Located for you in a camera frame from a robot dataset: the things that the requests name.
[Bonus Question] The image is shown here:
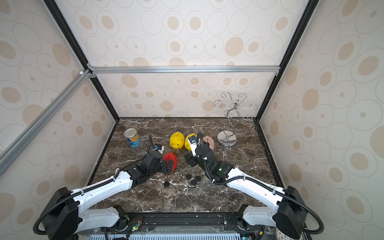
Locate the red piggy bank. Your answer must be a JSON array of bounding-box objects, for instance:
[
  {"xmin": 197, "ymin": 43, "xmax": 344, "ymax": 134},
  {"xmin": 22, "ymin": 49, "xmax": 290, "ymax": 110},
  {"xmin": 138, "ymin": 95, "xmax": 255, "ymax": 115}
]
[{"xmin": 163, "ymin": 153, "xmax": 178, "ymax": 173}]

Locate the horizontal aluminium rail back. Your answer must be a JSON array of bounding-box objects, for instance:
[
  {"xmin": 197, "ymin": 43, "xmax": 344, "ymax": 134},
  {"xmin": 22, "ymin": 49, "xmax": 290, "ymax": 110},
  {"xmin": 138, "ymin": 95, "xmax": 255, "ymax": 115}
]
[{"xmin": 90, "ymin": 65, "xmax": 280, "ymax": 74}]

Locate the perforated metal mesh dome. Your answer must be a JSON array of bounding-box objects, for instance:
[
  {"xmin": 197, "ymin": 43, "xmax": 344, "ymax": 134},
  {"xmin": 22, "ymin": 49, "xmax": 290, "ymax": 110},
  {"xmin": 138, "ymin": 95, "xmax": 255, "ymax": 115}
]
[{"xmin": 276, "ymin": 228, "xmax": 303, "ymax": 240}]

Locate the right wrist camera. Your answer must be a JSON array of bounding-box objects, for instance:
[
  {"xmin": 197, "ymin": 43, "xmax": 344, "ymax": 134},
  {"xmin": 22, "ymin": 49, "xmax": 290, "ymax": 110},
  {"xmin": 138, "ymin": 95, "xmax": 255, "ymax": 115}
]
[{"xmin": 189, "ymin": 136, "xmax": 198, "ymax": 157}]

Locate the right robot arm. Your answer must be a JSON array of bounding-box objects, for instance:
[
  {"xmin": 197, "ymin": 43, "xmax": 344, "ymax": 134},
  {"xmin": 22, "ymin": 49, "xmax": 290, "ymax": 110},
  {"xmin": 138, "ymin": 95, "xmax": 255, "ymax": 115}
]
[{"xmin": 184, "ymin": 147, "xmax": 325, "ymax": 240}]

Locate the pink piggy bank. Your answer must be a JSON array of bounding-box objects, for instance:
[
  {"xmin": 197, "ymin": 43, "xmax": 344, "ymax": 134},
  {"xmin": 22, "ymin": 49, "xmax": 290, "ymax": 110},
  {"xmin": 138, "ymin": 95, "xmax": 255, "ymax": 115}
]
[{"xmin": 203, "ymin": 136, "xmax": 215, "ymax": 151}]

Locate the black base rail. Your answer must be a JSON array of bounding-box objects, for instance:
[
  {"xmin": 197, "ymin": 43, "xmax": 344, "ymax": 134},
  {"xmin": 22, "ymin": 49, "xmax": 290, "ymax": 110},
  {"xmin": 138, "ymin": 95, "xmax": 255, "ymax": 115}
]
[{"xmin": 53, "ymin": 211, "xmax": 313, "ymax": 240}]

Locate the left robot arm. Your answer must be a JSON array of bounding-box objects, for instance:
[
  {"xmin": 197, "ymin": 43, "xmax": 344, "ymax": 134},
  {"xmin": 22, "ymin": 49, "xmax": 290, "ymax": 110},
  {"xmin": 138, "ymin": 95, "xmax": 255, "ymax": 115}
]
[{"xmin": 33, "ymin": 140, "xmax": 178, "ymax": 240}]

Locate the chrome wire hook stand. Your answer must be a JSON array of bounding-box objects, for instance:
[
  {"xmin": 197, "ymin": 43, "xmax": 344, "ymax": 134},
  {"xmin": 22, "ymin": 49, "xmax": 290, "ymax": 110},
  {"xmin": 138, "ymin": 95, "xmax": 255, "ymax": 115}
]
[{"xmin": 214, "ymin": 91, "xmax": 258, "ymax": 148}]

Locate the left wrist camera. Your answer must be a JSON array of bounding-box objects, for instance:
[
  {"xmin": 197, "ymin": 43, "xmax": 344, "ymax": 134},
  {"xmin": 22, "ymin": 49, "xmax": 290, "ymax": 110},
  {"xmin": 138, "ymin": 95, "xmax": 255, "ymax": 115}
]
[{"xmin": 154, "ymin": 144, "xmax": 165, "ymax": 155}]

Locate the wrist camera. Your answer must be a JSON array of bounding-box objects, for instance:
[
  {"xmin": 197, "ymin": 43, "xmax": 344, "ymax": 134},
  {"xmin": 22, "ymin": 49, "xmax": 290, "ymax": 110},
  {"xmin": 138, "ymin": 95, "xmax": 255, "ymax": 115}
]
[
  {"xmin": 154, "ymin": 144, "xmax": 165, "ymax": 155},
  {"xmin": 189, "ymin": 136, "xmax": 198, "ymax": 157}
]

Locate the diagonal aluminium rail left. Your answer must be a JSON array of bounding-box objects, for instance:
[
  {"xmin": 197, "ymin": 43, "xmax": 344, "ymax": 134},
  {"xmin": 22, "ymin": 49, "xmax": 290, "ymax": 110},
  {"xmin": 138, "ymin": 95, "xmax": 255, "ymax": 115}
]
[{"xmin": 1, "ymin": 69, "xmax": 91, "ymax": 175}]

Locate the blue labelled tin can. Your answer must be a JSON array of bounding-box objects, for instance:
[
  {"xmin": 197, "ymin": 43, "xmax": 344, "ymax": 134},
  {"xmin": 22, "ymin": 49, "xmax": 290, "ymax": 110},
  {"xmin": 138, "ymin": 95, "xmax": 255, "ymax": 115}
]
[{"xmin": 124, "ymin": 128, "xmax": 142, "ymax": 148}]

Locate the yellow piggy bank back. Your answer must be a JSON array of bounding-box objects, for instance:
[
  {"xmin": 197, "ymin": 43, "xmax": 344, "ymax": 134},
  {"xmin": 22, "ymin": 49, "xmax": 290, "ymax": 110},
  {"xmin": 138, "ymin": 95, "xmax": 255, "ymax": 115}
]
[{"xmin": 170, "ymin": 132, "xmax": 185, "ymax": 150}]

